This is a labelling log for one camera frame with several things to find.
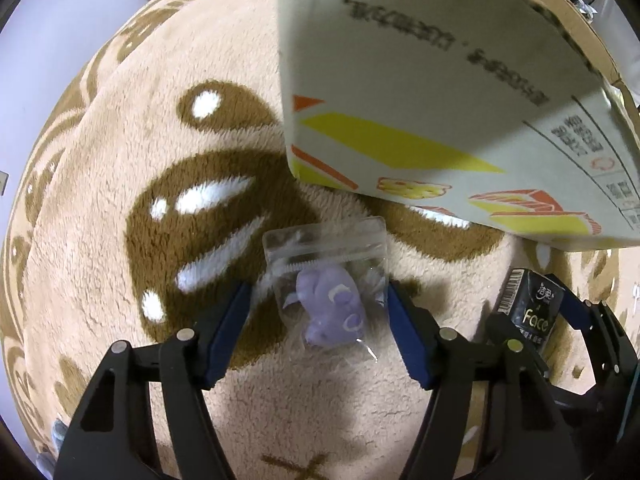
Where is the printed cardboard box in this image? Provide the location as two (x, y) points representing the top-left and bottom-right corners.
(276, 0), (640, 251)

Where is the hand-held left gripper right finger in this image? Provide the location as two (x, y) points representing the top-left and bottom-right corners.
(385, 280), (576, 480)

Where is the purple toy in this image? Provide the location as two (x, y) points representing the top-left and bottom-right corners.
(262, 216), (390, 365)

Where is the black tissue pack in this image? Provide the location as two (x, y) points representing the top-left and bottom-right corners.
(494, 267), (566, 342)

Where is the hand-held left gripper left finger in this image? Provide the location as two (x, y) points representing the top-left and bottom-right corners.
(52, 280), (251, 480)

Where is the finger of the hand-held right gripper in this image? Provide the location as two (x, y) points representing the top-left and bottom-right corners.
(486, 310), (556, 391)
(562, 285), (640, 411)

